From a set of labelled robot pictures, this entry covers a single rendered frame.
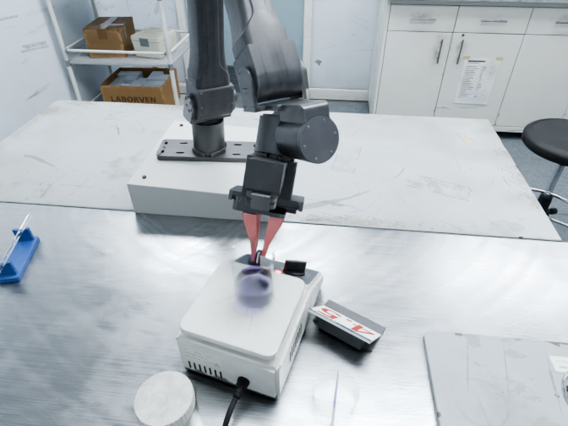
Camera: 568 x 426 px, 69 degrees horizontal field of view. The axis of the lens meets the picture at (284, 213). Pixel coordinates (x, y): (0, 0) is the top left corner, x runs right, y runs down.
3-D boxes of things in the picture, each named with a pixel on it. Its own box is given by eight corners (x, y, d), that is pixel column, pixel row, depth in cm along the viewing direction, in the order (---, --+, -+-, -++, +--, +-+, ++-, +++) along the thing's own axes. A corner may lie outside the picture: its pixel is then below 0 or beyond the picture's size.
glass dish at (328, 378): (358, 382, 51) (360, 372, 50) (357, 427, 47) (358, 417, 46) (314, 375, 52) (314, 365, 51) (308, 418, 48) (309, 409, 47)
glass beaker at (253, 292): (237, 280, 54) (232, 232, 49) (279, 283, 53) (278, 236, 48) (227, 318, 49) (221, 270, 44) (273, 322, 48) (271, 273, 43)
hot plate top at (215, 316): (222, 262, 57) (222, 258, 56) (307, 284, 54) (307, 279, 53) (177, 332, 48) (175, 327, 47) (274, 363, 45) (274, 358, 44)
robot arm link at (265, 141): (306, 167, 56) (315, 115, 55) (270, 162, 53) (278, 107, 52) (281, 161, 62) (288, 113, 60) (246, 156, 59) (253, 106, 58)
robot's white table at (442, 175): (128, 303, 176) (57, 99, 121) (420, 329, 165) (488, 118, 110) (69, 416, 138) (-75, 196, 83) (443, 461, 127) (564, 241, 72)
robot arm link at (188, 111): (237, 90, 76) (224, 79, 79) (191, 98, 72) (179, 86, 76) (237, 122, 79) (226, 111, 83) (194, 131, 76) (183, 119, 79)
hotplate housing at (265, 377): (245, 264, 68) (242, 226, 63) (324, 285, 64) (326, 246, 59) (172, 386, 51) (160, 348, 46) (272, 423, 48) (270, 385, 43)
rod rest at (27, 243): (20, 241, 72) (12, 225, 70) (40, 239, 73) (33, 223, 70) (-3, 284, 64) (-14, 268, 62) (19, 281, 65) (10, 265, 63)
